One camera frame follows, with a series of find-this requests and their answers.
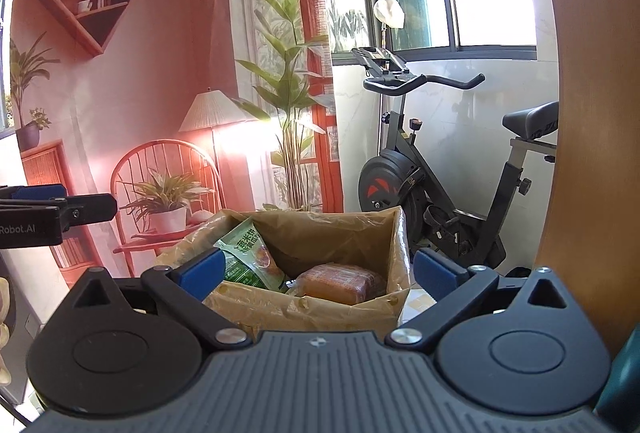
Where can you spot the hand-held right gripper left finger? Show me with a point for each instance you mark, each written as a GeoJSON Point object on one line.
{"type": "Point", "coordinates": [202, 270]}

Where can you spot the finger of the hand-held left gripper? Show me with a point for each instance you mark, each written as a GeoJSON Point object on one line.
{"type": "Point", "coordinates": [42, 192]}
{"type": "Point", "coordinates": [92, 209]}

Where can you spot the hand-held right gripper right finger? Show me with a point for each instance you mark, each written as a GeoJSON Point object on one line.
{"type": "Point", "coordinates": [436, 270]}

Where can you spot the green rice cracker packet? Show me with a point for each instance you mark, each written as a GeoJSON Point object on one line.
{"type": "Point", "coordinates": [250, 258]}

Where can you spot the orange bread packet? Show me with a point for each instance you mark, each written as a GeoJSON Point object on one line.
{"type": "Point", "coordinates": [340, 283]}

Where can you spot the taped brown cardboard box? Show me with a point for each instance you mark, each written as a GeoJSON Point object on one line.
{"type": "Point", "coordinates": [320, 238]}

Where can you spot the person's left hand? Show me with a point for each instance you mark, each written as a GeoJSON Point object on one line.
{"type": "Point", "coordinates": [4, 333]}

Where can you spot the black exercise bike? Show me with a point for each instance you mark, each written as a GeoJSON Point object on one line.
{"type": "Point", "coordinates": [400, 183]}

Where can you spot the teal chair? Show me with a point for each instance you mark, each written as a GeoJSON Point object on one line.
{"type": "Point", "coordinates": [622, 383]}

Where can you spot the brown wooden panel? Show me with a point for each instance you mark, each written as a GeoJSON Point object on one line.
{"type": "Point", "coordinates": [595, 113]}

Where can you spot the cream cloth cap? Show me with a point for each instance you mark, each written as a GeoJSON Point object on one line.
{"type": "Point", "coordinates": [390, 12]}

